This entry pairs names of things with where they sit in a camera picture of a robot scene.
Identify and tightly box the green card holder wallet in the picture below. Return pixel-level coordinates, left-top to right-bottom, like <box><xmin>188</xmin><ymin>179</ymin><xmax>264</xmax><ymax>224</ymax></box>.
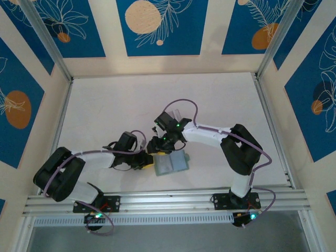
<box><xmin>153</xmin><ymin>151</ymin><xmax>190</xmax><ymax>176</ymax></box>

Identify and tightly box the thin black left gripper cable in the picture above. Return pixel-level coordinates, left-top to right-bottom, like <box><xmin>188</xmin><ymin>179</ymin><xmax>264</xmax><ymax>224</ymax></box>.
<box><xmin>111</xmin><ymin>164</ymin><xmax>134</xmax><ymax>173</ymax></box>

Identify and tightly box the aluminium frame cross rail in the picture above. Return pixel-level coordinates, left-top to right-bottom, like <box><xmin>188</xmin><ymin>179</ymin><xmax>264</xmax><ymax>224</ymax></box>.
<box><xmin>22</xmin><ymin>186</ymin><xmax>308</xmax><ymax>217</ymax></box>

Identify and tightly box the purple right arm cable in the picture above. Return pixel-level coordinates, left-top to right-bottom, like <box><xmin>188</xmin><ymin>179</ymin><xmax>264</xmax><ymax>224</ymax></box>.
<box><xmin>162</xmin><ymin>98</ymin><xmax>276</xmax><ymax>229</ymax></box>

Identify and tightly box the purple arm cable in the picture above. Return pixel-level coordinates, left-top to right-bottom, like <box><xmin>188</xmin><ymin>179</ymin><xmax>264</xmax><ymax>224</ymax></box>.
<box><xmin>43</xmin><ymin>130</ymin><xmax>148</xmax><ymax>236</ymax></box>
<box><xmin>162</xmin><ymin>98</ymin><xmax>276</xmax><ymax>229</ymax></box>

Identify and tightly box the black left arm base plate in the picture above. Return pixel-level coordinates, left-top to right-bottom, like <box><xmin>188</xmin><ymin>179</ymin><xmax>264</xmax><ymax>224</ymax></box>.
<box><xmin>72</xmin><ymin>195</ymin><xmax>121</xmax><ymax>213</ymax></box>

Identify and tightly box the white slotted cable duct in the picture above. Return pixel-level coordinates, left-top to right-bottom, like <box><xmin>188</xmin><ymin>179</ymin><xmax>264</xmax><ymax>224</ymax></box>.
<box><xmin>33</xmin><ymin>211</ymin><xmax>236</xmax><ymax>227</ymax></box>

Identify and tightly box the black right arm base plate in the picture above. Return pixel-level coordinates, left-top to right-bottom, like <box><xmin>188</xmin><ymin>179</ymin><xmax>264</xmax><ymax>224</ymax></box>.
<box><xmin>212</xmin><ymin>192</ymin><xmax>262</xmax><ymax>211</ymax></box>

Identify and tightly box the aluminium table side rail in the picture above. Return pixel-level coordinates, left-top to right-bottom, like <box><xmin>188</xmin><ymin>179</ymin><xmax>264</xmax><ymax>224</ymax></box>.
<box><xmin>38</xmin><ymin>80</ymin><xmax>73</xmax><ymax>195</ymax></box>
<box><xmin>253</xmin><ymin>75</ymin><xmax>296</xmax><ymax>188</ymax></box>

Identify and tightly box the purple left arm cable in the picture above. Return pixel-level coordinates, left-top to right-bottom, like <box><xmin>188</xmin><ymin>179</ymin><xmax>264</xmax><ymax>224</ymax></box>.
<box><xmin>43</xmin><ymin>130</ymin><xmax>148</xmax><ymax>236</ymax></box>

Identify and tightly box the aluminium frame post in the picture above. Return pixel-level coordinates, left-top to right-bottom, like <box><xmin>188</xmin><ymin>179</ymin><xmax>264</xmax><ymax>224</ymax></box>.
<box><xmin>256</xmin><ymin>0</ymin><xmax>309</xmax><ymax>79</ymax></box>
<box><xmin>19</xmin><ymin>0</ymin><xmax>74</xmax><ymax>82</ymax></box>

